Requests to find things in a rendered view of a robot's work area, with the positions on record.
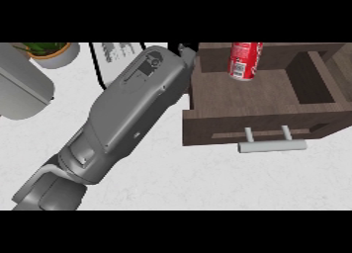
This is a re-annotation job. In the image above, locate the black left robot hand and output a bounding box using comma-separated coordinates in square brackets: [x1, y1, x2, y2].
[169, 42, 200, 62]

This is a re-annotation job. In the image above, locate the red soda can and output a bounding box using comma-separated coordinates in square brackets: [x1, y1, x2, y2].
[228, 42, 266, 82]

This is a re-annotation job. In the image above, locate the brown wooden drawer box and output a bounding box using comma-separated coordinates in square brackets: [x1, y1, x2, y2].
[188, 42, 348, 115]

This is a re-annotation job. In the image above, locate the brown wooden drawer front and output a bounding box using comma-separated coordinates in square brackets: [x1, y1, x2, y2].
[181, 101, 352, 147]

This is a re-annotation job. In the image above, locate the black framed white picture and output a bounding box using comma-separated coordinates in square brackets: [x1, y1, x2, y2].
[88, 42, 150, 91]

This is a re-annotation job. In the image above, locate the white plant pot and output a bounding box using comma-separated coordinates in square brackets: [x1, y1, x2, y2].
[28, 42, 82, 70]

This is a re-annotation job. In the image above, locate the green plant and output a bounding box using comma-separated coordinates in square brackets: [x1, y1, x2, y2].
[14, 42, 70, 57]

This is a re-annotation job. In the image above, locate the pale grey rounded appliance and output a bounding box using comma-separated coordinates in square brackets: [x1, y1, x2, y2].
[0, 42, 58, 122]

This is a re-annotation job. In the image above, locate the brown wooden cabinet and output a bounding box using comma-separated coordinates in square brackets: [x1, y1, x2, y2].
[321, 42, 352, 135]

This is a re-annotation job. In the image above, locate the pale grey drawer handle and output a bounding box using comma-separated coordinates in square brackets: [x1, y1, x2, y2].
[237, 126, 308, 154]

